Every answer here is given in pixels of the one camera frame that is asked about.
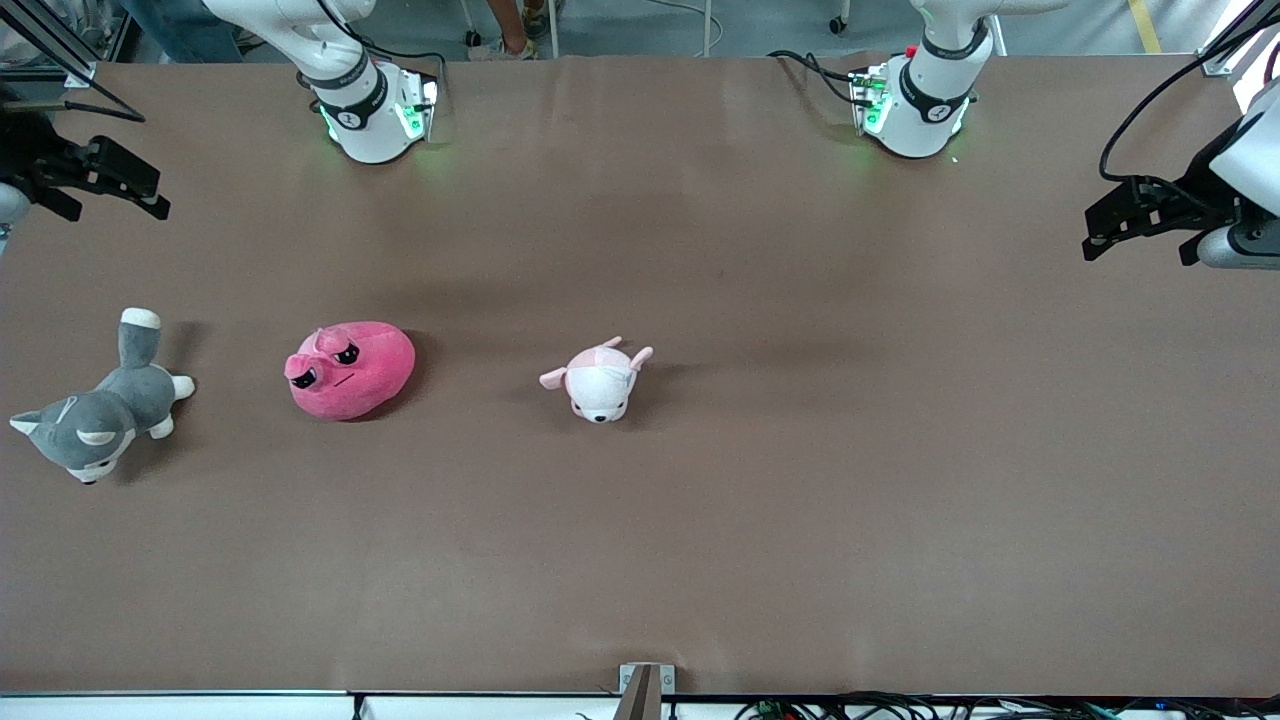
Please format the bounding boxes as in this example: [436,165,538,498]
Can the round pink plush toy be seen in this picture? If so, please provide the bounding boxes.
[284,320,417,422]

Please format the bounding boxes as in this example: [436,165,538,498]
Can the left arm base connector block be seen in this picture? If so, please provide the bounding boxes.
[848,62,893,136]

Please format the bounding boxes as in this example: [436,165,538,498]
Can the right arm base connector block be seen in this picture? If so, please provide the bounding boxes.
[395,75,441,143]

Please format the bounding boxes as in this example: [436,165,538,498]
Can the person in blue jeans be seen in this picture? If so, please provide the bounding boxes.
[118,0,246,63]

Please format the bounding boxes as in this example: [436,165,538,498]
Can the grey and white plush husky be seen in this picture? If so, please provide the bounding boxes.
[10,307,196,486]

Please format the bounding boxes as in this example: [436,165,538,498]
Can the person with sandals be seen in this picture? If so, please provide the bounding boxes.
[468,0,563,63]

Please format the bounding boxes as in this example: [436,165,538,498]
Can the white and pink plush dog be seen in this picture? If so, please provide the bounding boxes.
[539,337,655,424]

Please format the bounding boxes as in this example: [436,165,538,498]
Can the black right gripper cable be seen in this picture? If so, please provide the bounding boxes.
[0,80,147,124]

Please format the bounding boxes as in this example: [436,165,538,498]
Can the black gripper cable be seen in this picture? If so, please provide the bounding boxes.
[0,80,147,124]
[1100,15,1280,191]

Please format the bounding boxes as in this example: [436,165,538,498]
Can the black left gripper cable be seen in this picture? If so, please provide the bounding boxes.
[1100,15,1280,191]

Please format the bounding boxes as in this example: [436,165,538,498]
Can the aluminium frame profile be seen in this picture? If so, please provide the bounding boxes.
[1198,0,1280,77]
[0,0,97,89]

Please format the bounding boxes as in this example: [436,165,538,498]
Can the black right arm base cable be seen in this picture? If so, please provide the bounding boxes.
[355,35,448,101]

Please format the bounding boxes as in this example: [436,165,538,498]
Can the black arm base cable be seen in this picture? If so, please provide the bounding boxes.
[355,35,448,101]
[768,48,863,106]

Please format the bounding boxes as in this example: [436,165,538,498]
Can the black left arm base cable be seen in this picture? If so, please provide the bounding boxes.
[768,48,863,106]

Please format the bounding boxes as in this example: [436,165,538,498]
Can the tangled black cable bundle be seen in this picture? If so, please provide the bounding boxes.
[735,692,1280,720]

